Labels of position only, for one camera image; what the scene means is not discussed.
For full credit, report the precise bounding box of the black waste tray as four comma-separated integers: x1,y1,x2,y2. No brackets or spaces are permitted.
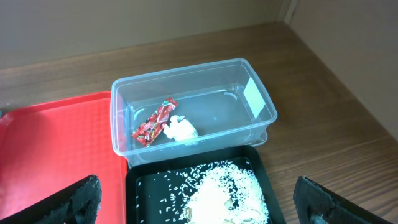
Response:
126,146,285,223

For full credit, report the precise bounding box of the clear plastic bin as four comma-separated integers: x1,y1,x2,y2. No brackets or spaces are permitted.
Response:
110,58,277,166

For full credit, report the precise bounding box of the rice food waste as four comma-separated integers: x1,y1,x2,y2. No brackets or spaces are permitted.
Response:
154,160,271,224

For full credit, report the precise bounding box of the red serving tray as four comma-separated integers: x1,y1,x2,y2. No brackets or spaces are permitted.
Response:
1,91,127,223

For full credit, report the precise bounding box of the white napkin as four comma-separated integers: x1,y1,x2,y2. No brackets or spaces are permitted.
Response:
163,115,198,141

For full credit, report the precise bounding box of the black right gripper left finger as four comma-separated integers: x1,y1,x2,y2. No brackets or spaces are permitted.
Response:
1,175,102,224

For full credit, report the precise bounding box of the red snack wrapper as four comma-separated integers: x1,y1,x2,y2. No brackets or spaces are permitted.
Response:
132,97,178,147

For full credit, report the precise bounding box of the white label on bin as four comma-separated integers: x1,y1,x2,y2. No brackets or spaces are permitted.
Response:
243,78,266,119

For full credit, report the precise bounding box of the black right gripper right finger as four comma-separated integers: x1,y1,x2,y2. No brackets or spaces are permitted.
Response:
293,176,391,224

